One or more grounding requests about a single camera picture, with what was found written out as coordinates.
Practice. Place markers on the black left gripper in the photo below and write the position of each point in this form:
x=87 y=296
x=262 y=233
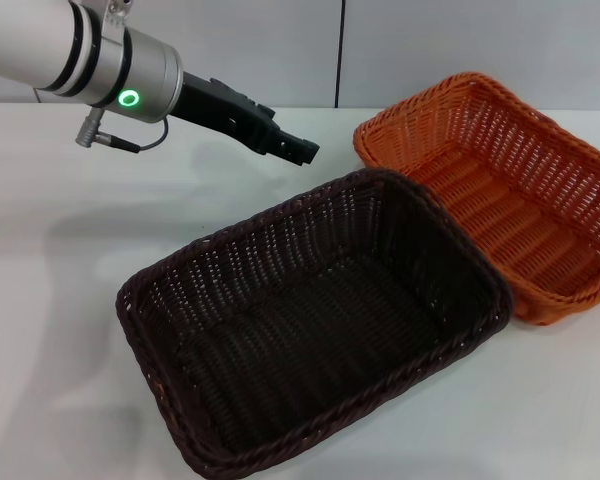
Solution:
x=215 y=107

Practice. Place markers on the orange wicker basket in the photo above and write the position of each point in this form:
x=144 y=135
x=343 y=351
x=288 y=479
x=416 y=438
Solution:
x=505 y=200

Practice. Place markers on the white and silver left robot arm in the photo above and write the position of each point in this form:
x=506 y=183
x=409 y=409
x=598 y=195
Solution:
x=40 y=45

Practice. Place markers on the dark brown wicker basket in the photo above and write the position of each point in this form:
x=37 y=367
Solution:
x=300 y=320

